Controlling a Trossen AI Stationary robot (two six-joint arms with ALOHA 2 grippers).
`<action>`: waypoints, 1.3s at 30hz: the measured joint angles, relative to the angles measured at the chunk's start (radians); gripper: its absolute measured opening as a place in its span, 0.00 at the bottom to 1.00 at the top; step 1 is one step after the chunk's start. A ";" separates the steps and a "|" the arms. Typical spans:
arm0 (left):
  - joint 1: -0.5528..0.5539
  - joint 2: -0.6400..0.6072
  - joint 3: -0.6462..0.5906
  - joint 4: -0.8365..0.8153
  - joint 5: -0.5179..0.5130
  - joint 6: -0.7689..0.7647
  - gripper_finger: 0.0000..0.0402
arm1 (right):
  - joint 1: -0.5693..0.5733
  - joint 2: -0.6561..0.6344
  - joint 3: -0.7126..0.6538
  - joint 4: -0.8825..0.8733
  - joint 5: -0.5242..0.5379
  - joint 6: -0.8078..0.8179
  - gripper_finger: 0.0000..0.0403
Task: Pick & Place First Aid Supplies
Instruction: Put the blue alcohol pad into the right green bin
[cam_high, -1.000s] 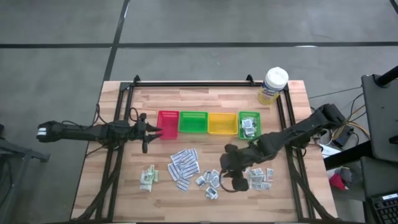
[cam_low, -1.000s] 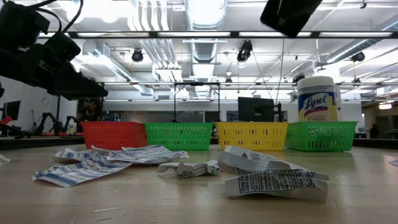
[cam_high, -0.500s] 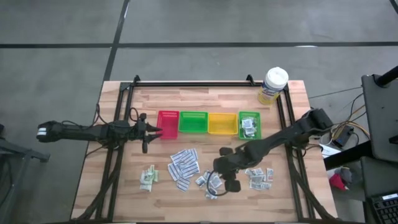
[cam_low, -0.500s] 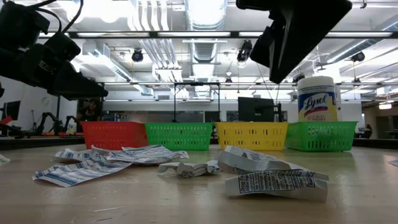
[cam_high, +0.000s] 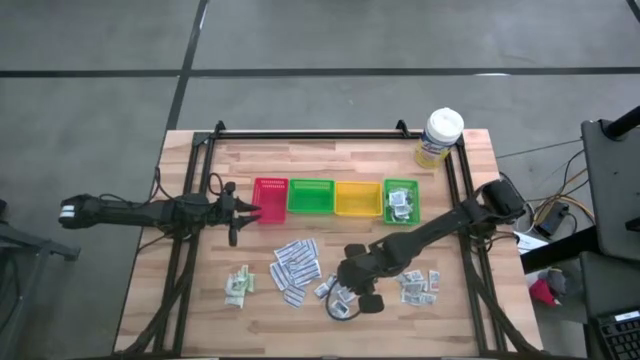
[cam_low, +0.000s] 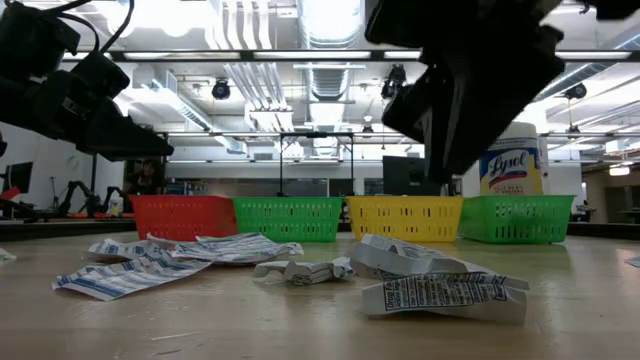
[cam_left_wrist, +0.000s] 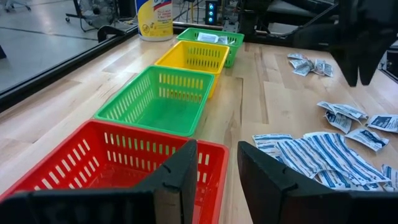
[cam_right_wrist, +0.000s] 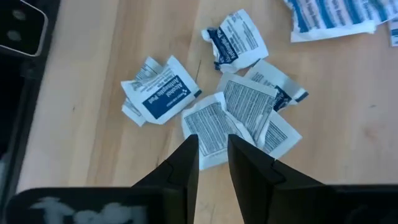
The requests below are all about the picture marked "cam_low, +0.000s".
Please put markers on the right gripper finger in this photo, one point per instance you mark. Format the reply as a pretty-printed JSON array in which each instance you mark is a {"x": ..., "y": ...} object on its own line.
[
  {"x": 495, "y": 100},
  {"x": 437, "y": 135}
]

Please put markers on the green plastic basket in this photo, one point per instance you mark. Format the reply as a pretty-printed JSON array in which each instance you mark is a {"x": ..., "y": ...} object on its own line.
[
  {"x": 520, "y": 215},
  {"x": 287, "y": 220}
]

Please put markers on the dark small monitor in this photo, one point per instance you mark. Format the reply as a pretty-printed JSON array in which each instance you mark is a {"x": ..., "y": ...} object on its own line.
[{"x": 20, "y": 175}]

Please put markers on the person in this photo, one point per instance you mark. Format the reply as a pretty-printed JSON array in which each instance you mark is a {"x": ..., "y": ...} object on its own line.
[{"x": 145, "y": 181}]

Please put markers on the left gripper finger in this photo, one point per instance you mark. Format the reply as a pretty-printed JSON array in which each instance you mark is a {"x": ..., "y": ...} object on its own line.
[{"x": 142, "y": 141}]

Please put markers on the yellow plastic basket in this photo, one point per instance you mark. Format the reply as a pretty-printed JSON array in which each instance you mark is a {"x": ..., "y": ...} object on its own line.
[{"x": 400, "y": 215}]

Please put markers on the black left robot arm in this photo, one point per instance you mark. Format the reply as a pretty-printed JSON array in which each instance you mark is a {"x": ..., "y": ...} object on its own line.
[{"x": 30, "y": 35}]

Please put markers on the small white container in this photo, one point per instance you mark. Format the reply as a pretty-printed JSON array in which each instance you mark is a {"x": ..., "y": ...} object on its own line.
[{"x": 116, "y": 207}]

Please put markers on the black monitor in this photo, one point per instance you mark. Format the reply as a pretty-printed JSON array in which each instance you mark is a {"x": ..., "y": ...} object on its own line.
[{"x": 402, "y": 175}]

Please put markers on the black background robot arm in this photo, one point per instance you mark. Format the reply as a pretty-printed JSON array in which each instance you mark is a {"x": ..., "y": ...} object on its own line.
[{"x": 75, "y": 192}]

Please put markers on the black overhead rig camera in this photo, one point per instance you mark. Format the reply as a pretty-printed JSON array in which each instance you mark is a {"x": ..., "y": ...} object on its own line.
[{"x": 392, "y": 75}]

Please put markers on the black overhead rig beam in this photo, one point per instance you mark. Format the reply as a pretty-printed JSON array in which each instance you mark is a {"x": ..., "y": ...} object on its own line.
[{"x": 246, "y": 55}]

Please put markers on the red plastic basket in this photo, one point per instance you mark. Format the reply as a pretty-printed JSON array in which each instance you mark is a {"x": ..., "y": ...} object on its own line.
[{"x": 180, "y": 217}]

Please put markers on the glowing ceiling lamp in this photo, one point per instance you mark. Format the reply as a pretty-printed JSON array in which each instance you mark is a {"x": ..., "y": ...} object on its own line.
[{"x": 620, "y": 170}]

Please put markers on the crumpled small white packet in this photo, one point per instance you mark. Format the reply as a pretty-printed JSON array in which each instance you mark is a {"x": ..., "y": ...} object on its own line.
[{"x": 300, "y": 272}]

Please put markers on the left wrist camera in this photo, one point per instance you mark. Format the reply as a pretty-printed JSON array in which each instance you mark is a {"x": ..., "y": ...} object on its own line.
[{"x": 100, "y": 75}]

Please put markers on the Lysol wipes canister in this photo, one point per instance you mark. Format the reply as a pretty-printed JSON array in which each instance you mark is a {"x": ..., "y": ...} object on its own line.
[{"x": 515, "y": 170}]

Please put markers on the blue striped bandage wrapper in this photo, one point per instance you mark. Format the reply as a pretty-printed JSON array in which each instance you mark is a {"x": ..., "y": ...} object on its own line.
[
  {"x": 240, "y": 250},
  {"x": 125, "y": 277},
  {"x": 170, "y": 240},
  {"x": 120, "y": 248}
]

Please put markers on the silver ceiling air duct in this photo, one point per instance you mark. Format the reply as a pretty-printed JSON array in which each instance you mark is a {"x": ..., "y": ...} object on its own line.
[{"x": 327, "y": 82}]

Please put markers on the red object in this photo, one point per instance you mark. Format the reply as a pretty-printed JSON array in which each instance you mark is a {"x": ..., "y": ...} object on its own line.
[{"x": 10, "y": 193}]

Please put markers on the white Drug Facts packet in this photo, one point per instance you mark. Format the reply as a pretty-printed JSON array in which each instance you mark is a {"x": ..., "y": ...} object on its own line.
[{"x": 440, "y": 295}]

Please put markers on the black background table frame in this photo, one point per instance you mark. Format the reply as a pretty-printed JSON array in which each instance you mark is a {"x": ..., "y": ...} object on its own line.
[{"x": 316, "y": 134}]

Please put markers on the black ceiling-hung camera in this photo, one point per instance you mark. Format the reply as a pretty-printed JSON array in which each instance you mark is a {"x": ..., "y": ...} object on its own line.
[
  {"x": 576, "y": 91},
  {"x": 221, "y": 90}
]

